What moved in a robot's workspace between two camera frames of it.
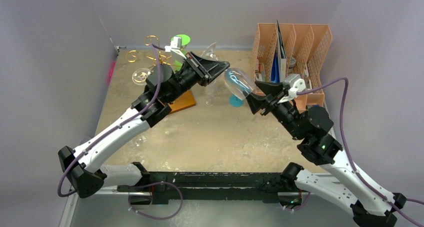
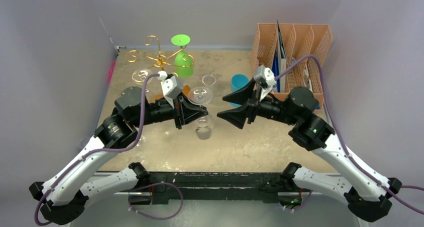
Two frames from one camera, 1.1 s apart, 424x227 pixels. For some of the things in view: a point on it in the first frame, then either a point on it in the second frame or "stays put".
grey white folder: x=282 y=56 stays put
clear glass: x=237 y=82 -> x=201 y=96
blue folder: x=275 y=75 stays put
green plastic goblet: x=185 y=40 stays put
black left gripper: x=205 y=69 -> x=186 y=112
